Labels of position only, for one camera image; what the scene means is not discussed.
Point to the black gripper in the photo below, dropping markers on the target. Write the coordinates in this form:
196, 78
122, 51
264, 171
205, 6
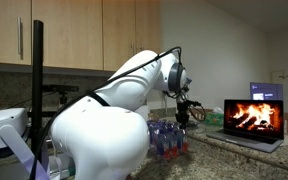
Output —
183, 111

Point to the green tissue box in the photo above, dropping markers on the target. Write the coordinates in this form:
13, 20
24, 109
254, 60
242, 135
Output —
214, 119

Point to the white VR headset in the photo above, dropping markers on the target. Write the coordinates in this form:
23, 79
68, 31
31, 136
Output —
4, 123

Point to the wooden wall cabinet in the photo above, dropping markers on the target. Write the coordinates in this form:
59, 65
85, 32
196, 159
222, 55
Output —
67, 33

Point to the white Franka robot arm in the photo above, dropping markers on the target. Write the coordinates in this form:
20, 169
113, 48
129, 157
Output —
100, 140

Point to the small wall ornament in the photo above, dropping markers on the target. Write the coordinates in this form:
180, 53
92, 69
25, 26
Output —
283, 76

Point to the silver laptop showing fireplace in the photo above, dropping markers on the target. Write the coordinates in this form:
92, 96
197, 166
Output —
254, 118

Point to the purple screen monitor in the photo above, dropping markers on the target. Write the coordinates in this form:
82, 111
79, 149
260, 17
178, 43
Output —
267, 90

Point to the white paper towel roll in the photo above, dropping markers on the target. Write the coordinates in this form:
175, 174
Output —
145, 111

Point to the black camera stand pole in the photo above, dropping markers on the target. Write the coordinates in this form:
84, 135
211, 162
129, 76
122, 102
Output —
37, 66

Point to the plastic wrapped water bottle pack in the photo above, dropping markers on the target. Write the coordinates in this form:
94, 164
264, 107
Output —
155, 130

